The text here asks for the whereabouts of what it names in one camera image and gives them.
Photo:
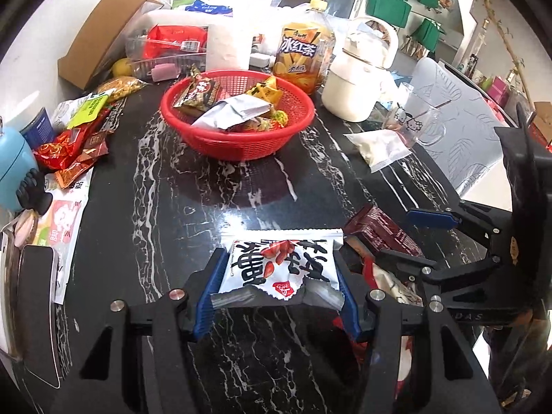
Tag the large iced tea bottle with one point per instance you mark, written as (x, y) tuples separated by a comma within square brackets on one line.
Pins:
[(302, 51)]

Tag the orange snack packet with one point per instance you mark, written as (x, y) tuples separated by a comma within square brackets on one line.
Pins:
[(73, 174)]

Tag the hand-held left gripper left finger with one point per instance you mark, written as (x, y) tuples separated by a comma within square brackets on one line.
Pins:
[(211, 289)]

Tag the blue tissue pack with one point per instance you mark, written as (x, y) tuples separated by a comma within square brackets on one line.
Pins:
[(202, 6)]

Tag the small pink case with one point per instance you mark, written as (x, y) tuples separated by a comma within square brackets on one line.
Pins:
[(164, 72)]

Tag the yellow lemon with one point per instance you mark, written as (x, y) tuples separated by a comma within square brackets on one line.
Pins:
[(122, 68)]

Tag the brown small packet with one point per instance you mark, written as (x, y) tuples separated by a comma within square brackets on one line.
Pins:
[(95, 142)]

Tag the brown cardboard box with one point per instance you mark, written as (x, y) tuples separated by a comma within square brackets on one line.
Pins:
[(103, 30)]

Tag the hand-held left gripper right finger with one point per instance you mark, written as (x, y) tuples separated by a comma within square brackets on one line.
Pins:
[(349, 302)]

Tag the black hair claw clip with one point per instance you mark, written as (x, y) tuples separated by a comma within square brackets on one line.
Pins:
[(34, 189)]

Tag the red snack bag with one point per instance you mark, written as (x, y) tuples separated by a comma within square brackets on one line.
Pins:
[(168, 41)]

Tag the bamboo stalk plant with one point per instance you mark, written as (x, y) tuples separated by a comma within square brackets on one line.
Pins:
[(502, 30)]

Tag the white paper towel roll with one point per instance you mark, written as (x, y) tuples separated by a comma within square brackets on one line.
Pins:
[(228, 47)]

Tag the red white snack packet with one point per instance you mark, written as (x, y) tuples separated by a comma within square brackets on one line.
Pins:
[(388, 282)]

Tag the white powder bag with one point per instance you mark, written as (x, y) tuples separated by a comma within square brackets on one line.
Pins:
[(379, 149)]

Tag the pink box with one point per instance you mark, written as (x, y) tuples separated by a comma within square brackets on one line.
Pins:
[(500, 90)]

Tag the white crumpled packet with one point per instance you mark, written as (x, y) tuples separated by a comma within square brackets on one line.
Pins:
[(64, 112)]

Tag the colourful small snack packet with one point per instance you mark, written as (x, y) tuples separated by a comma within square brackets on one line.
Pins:
[(276, 120)]

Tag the yellow corn snack packet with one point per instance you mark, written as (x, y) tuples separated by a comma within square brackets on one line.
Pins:
[(120, 86)]

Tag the clear glass mug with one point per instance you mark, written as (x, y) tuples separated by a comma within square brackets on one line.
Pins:
[(414, 116)]

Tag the white charger block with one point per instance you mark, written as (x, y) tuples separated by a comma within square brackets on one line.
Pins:
[(261, 60)]

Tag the white peanut snack packet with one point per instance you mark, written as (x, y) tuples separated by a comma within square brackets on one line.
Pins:
[(276, 267)]

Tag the silver foil packet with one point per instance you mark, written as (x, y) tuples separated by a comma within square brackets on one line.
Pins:
[(233, 112)]

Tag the cream electric kettle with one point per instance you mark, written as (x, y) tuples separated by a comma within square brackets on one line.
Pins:
[(349, 86)]

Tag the green label packet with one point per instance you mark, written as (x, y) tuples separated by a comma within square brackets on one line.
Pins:
[(88, 110)]

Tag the clear plastic container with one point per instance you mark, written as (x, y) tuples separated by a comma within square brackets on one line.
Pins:
[(138, 51)]

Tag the light blue appliance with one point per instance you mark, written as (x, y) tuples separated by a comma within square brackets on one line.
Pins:
[(13, 168)]

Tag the maroon snack packet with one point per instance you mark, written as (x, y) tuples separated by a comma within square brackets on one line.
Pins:
[(379, 228)]

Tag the red plastic basket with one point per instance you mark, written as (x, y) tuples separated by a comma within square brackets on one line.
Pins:
[(233, 142)]

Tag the dark brown snack packet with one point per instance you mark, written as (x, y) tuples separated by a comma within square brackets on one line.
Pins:
[(200, 92)]

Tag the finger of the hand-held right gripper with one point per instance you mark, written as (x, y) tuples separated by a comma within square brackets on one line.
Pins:
[(431, 219), (401, 261)]

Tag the white pink printed packet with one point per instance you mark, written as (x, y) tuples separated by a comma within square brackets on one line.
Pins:
[(64, 224)]

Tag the grey leaf pattern chair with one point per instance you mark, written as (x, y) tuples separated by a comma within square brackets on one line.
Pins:
[(465, 146)]

